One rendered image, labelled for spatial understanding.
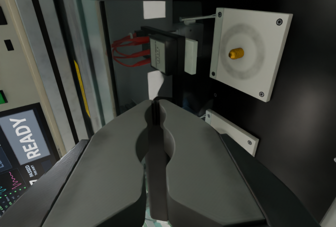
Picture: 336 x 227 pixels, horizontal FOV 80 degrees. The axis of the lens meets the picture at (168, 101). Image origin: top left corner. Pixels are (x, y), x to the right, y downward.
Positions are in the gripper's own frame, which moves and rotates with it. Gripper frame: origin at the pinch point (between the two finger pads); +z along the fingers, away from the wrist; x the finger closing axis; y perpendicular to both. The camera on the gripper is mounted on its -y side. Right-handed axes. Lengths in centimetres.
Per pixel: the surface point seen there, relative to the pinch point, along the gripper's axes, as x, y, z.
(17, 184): -27.6, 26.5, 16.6
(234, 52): 14.4, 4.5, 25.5
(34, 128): -22.4, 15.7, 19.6
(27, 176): -26.0, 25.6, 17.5
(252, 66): 17.6, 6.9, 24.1
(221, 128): 15.1, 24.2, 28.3
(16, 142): -25.2, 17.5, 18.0
